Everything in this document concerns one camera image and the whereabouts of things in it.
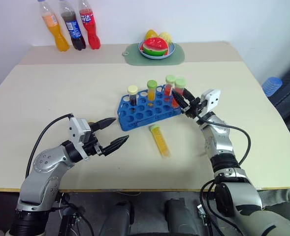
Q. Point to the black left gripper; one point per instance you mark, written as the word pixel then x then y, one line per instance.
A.
pixel 93 147

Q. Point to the green silicone mat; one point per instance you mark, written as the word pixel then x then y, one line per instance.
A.
pixel 135 57

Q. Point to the red soda bottle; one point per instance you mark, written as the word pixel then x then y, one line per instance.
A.
pixel 90 29

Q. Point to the red tube green cap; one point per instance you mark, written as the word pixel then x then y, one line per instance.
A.
pixel 180 84
pixel 169 84

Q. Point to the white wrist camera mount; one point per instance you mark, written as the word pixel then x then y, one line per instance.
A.
pixel 212 98
pixel 76 132

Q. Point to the blue bottle cap stack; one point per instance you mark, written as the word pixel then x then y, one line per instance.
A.
pixel 272 86

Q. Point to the dark rounded shape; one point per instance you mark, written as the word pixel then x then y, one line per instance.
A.
pixel 180 218
pixel 117 218

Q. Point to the blue test tube rack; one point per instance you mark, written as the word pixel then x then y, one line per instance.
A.
pixel 144 115

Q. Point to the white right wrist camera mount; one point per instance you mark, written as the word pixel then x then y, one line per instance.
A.
pixel 212 98

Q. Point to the orange tube green cap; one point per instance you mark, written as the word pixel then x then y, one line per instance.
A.
pixel 151 89

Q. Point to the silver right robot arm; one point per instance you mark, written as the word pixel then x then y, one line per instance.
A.
pixel 218 142

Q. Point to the light blue plate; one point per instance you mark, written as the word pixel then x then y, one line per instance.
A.
pixel 171 50

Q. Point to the dark tube yellow cap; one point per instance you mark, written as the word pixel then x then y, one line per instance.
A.
pixel 133 94

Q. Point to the cola bottle blue label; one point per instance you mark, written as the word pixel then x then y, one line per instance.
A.
pixel 74 29

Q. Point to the yellow toy mango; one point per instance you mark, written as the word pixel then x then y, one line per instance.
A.
pixel 150 34

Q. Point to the toy watermelon slice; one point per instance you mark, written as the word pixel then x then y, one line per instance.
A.
pixel 155 46

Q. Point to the orange soda bottle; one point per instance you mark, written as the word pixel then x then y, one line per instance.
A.
pixel 57 34

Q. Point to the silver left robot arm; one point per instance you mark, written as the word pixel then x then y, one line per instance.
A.
pixel 43 162

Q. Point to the pale yellow toy fruit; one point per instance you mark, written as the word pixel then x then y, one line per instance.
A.
pixel 165 37

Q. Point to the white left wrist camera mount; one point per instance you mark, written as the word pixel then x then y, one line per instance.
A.
pixel 76 132

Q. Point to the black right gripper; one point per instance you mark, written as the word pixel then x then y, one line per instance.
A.
pixel 196 108

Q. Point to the yellow tube green cap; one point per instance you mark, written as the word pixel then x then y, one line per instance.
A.
pixel 160 141

